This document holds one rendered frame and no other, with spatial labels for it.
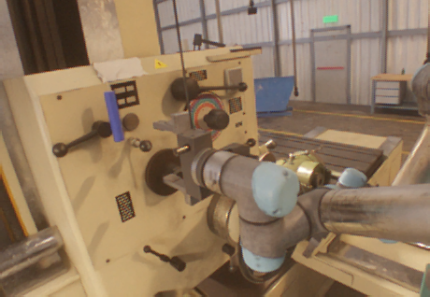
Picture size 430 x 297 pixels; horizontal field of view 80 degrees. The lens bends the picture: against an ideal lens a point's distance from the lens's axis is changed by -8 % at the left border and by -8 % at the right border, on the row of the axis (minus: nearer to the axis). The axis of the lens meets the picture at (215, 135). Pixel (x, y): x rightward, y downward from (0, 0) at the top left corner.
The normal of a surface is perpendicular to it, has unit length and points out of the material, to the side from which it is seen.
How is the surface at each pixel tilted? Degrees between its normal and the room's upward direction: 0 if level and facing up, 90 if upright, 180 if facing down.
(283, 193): 90
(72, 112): 90
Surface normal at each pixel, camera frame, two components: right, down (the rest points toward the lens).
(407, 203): -0.88, -0.42
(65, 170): 0.68, 0.14
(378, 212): -0.94, -0.19
